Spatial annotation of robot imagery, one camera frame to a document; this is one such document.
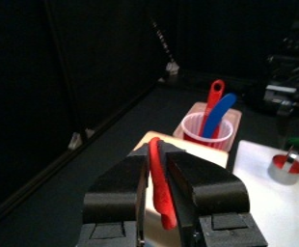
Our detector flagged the pink cutting board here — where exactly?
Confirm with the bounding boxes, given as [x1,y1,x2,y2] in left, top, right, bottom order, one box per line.
[170,101,242,152]

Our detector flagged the red plastic cup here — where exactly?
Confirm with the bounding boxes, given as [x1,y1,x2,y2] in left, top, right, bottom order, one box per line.
[180,111,236,151]

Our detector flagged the red plastic utensil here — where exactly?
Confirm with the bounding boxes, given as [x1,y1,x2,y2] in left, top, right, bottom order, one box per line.
[197,79,226,136]

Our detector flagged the white work board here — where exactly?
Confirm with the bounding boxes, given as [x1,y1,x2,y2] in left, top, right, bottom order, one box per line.
[232,139,299,247]

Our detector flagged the white frame corner bracket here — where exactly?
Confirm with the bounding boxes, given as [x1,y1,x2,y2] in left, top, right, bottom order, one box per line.
[66,127,96,151]
[164,61,181,77]

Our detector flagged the red dough disc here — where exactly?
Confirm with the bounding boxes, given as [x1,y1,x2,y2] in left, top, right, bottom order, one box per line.
[272,154,299,175]

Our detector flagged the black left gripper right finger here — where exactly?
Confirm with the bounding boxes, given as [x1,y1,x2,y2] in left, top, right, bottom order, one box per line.
[157,140,269,247]

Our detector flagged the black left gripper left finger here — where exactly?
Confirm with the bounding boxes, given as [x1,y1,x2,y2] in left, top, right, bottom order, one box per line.
[76,143,150,247]

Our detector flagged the red dough strip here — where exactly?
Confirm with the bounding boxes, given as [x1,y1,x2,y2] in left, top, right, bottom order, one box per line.
[148,136,178,232]

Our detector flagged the blue plastic utensil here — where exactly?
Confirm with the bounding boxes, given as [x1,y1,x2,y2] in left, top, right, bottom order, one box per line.
[202,93,238,139]

